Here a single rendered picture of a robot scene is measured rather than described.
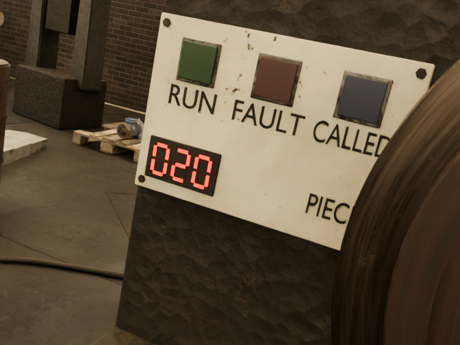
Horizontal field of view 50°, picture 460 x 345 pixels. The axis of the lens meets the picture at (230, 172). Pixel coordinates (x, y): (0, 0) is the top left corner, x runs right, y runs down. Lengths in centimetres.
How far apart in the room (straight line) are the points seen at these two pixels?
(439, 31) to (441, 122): 17
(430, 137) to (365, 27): 18
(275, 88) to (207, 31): 9
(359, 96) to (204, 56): 15
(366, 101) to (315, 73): 5
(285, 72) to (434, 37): 13
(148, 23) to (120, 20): 49
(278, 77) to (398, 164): 18
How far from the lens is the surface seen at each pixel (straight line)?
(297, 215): 48
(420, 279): 32
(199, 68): 49
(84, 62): 555
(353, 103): 45
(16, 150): 433
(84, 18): 558
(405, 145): 32
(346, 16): 48
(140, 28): 755
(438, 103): 31
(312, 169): 46
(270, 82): 46
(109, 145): 487
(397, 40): 47
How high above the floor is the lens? 122
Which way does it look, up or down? 14 degrees down
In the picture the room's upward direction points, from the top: 12 degrees clockwise
